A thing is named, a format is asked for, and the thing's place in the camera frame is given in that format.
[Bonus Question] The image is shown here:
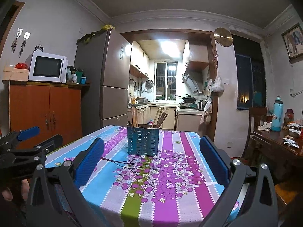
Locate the wooden chopstick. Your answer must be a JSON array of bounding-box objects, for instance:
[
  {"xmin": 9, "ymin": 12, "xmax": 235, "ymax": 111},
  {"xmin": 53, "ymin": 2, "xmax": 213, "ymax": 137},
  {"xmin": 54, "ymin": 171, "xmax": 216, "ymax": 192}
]
[
  {"xmin": 131, "ymin": 107, "xmax": 138, "ymax": 127},
  {"xmin": 151, "ymin": 108, "xmax": 163, "ymax": 128},
  {"xmin": 156, "ymin": 112, "xmax": 168, "ymax": 128}
]

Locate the kitchen window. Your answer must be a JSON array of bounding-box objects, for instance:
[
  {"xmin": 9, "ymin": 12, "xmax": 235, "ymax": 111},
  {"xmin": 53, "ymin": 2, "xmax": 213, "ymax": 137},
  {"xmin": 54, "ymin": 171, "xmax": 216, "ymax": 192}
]
[{"xmin": 155, "ymin": 61, "xmax": 177, "ymax": 101}]

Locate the person's left hand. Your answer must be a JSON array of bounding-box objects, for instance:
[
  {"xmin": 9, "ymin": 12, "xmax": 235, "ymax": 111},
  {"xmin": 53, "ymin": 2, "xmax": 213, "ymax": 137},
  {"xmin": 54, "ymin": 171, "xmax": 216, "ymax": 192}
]
[{"xmin": 1, "ymin": 179, "xmax": 30, "ymax": 201}]

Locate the orange wooden cabinet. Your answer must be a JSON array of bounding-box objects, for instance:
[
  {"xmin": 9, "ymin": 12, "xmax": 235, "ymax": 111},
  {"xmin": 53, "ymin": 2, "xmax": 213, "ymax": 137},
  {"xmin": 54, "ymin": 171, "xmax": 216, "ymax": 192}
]
[{"xmin": 9, "ymin": 82, "xmax": 88, "ymax": 149}]

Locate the floral striped tablecloth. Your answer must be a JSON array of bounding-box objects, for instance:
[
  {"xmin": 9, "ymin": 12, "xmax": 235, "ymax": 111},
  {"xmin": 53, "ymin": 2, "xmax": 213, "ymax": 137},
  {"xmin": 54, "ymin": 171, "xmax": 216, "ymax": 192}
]
[{"xmin": 45, "ymin": 126, "xmax": 224, "ymax": 226}]

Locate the steel electric kettle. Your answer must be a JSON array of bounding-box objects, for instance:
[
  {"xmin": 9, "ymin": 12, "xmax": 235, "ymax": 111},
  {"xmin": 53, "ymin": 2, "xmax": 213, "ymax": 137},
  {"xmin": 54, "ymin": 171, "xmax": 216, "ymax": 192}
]
[{"xmin": 197, "ymin": 100, "xmax": 204, "ymax": 111}]

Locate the wooden chair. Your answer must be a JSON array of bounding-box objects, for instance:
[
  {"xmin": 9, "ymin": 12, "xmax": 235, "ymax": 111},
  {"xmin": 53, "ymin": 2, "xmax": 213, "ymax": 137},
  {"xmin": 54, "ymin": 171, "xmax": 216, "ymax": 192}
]
[{"xmin": 242, "ymin": 107, "xmax": 267, "ymax": 157}]

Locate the cardboard box on cabinet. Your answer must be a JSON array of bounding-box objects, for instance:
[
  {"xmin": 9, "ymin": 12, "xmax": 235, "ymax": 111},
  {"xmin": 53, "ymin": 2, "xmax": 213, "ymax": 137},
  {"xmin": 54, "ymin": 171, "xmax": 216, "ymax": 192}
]
[{"xmin": 2, "ymin": 66, "xmax": 29, "ymax": 82}]

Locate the blue perforated utensil holder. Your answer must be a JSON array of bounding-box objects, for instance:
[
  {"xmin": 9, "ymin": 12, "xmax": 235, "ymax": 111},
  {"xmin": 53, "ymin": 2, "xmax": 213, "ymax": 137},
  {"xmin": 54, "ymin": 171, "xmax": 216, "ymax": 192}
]
[{"xmin": 127, "ymin": 124, "xmax": 160, "ymax": 156}]

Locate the white microwave oven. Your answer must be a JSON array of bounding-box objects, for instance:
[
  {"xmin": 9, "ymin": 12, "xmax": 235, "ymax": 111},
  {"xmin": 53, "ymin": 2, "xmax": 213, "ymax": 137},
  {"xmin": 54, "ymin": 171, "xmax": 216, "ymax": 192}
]
[{"xmin": 25, "ymin": 51, "xmax": 68, "ymax": 84}]

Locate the dark wooden side table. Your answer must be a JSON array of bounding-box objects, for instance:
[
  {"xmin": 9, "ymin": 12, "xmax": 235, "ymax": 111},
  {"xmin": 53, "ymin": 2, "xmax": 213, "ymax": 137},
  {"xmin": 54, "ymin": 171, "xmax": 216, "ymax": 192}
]
[{"xmin": 251, "ymin": 122, "xmax": 303, "ymax": 206}]

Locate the black wok on stove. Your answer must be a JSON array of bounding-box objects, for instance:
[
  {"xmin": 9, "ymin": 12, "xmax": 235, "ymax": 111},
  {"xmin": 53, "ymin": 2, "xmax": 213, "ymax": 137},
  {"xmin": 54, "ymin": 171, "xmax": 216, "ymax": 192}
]
[{"xmin": 175, "ymin": 95, "xmax": 197, "ymax": 103}]

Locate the light blue thermos bottle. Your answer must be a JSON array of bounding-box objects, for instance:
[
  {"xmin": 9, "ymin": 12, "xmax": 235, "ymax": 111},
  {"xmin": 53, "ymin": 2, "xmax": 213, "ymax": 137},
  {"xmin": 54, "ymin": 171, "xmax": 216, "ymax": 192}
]
[{"xmin": 271, "ymin": 95, "xmax": 283, "ymax": 132}]

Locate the white plastic bag hanging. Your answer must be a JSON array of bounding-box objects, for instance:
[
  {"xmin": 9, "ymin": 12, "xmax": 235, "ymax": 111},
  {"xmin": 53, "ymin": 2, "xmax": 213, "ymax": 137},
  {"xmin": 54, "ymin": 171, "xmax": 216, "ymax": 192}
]
[{"xmin": 212, "ymin": 74, "xmax": 224, "ymax": 93}]

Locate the range hood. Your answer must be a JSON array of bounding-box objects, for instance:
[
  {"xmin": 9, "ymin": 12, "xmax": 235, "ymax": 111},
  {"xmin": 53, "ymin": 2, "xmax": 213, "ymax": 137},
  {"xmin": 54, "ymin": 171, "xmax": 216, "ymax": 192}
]
[{"xmin": 182, "ymin": 61, "xmax": 210, "ymax": 95}]

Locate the brown tall refrigerator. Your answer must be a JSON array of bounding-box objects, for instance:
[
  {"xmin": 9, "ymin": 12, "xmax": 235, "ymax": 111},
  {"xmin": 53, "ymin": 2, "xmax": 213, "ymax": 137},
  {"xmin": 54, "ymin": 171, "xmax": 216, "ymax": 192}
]
[{"xmin": 74, "ymin": 29, "xmax": 131, "ymax": 135}]

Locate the framed elephant picture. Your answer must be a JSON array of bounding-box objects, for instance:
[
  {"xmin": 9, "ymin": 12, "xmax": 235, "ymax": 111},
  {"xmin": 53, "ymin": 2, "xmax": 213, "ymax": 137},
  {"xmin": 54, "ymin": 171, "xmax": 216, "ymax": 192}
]
[{"xmin": 281, "ymin": 23, "xmax": 303, "ymax": 63}]

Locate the gold round wall clock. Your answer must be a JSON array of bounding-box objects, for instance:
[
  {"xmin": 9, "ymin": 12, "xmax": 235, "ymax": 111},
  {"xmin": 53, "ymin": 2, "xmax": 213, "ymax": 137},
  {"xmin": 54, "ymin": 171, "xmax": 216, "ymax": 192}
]
[{"xmin": 214, "ymin": 28, "xmax": 233, "ymax": 47}]

